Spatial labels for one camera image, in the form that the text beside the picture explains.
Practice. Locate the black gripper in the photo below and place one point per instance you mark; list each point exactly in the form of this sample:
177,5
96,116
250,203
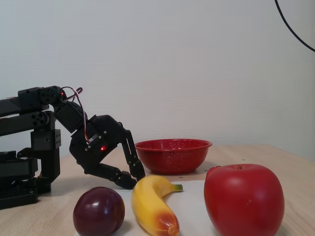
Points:
94,145

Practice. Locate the yellow toy banana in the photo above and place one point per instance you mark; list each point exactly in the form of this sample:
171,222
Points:
145,201

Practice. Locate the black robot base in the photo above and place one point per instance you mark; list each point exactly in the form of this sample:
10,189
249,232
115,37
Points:
14,196

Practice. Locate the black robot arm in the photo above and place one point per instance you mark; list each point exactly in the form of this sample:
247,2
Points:
27,98

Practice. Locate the red speckled bowl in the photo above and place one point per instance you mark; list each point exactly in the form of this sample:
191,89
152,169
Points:
172,157

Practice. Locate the dark purple toy plum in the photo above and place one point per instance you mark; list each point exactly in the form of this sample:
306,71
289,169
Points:
98,211

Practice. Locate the white paper sheet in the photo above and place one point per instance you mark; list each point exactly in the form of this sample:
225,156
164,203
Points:
189,211

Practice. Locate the red toy apple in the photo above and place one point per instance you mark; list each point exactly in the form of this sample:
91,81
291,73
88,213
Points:
243,199

